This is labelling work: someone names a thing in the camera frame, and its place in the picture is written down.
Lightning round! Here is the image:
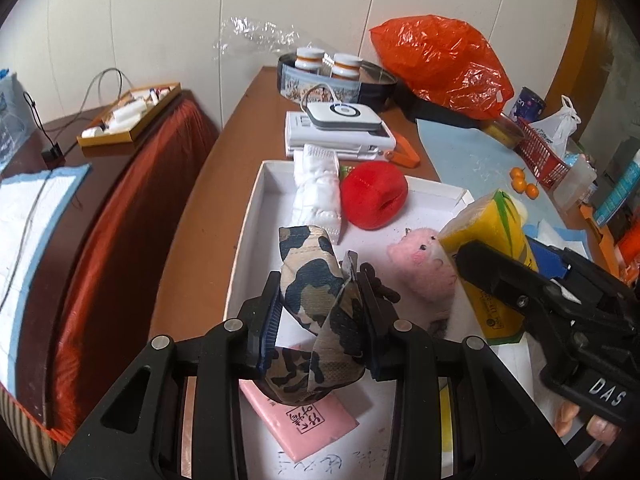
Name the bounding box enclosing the orange-red table cloth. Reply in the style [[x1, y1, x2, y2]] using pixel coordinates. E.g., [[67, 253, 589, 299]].
[[49, 92, 221, 444]]

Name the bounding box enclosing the pink tissue packet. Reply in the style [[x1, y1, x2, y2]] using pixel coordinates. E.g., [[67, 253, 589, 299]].
[[238, 376, 359, 463]]

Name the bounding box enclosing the wooden tray of small items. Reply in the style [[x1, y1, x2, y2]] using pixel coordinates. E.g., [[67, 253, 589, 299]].
[[76, 81, 182, 149]]

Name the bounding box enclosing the white plastic bag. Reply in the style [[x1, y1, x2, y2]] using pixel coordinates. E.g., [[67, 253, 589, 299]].
[[527, 94, 582, 159]]

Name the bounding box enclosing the pink plush pig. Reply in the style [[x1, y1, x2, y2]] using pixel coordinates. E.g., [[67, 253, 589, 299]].
[[387, 227, 459, 307]]

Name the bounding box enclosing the red plush apple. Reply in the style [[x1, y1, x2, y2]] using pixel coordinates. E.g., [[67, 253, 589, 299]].
[[339, 161, 407, 231]]

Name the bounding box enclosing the white pill bottle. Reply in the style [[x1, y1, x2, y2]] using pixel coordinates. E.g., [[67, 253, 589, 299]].
[[293, 47, 326, 72], [330, 52, 362, 80]]

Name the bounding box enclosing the small white grey device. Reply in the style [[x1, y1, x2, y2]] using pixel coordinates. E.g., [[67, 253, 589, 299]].
[[305, 102, 382, 134]]

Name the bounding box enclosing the light blue mat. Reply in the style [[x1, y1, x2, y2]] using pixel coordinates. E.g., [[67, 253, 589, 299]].
[[417, 117, 592, 242]]

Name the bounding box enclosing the blue can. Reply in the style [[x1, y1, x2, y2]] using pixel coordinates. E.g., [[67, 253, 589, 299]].
[[509, 86, 546, 121]]

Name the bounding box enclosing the white charging cable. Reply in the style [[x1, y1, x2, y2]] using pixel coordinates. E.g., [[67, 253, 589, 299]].
[[299, 83, 335, 112]]

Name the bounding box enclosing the blue water jug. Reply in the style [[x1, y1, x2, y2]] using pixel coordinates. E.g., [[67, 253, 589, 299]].
[[0, 67, 32, 162]]

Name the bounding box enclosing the camouflage cloth band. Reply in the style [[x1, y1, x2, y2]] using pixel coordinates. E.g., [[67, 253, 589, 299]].
[[262, 224, 369, 407]]

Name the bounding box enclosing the striped cloth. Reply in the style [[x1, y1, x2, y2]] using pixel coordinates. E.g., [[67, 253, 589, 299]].
[[0, 384, 62, 477]]

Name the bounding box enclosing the yellow tissue packet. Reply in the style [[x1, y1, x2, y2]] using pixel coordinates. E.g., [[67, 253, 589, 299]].
[[439, 189, 539, 346]]

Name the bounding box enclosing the black cable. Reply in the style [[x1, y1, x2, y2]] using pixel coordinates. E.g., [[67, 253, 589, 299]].
[[22, 67, 135, 152]]

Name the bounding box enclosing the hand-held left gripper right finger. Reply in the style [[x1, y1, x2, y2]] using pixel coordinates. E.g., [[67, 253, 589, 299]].
[[356, 263, 581, 480]]

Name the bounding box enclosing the person's right hand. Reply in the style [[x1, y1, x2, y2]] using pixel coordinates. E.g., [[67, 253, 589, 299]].
[[552, 402, 624, 444]]

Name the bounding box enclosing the orange plastic bag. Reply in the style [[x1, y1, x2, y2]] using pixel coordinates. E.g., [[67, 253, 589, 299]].
[[369, 15, 515, 121]]

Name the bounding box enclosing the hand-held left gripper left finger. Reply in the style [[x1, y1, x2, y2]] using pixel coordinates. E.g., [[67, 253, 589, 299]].
[[52, 270, 282, 480]]

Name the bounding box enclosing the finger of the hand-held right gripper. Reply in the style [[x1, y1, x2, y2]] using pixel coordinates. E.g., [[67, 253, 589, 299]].
[[455, 239, 577, 334], [527, 237, 617, 292]]

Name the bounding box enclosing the blue white box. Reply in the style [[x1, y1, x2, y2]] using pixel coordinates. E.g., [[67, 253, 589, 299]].
[[592, 157, 640, 227]]

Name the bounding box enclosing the round printed tin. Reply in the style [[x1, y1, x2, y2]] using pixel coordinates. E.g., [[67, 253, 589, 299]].
[[277, 52, 399, 112]]

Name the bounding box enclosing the clear plastic wrap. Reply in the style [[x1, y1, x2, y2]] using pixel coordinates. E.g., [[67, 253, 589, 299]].
[[212, 14, 302, 57]]

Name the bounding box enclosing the red plastic basket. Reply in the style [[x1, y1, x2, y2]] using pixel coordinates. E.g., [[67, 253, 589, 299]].
[[514, 116, 572, 192]]

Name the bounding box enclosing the white folded cloth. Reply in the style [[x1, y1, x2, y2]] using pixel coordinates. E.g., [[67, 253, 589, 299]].
[[292, 143, 346, 245]]

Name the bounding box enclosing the white shallow box tray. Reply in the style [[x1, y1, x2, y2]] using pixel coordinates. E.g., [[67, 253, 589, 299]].
[[222, 159, 476, 480]]

